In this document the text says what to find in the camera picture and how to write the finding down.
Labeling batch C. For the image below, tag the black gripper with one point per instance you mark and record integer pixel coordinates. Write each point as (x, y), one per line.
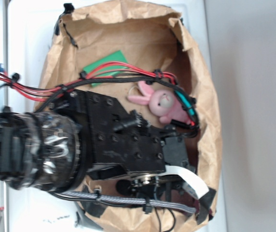
(127, 145)

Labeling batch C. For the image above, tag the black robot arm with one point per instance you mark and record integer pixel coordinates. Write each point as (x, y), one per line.
(87, 134)

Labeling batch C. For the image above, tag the pink plush bunny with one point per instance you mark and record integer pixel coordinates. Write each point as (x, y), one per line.
(162, 103)

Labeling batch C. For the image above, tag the green rectangular block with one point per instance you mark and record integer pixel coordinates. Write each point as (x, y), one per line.
(107, 67)

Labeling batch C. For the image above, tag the brown paper bag liner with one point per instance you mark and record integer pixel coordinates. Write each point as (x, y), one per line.
(150, 37)

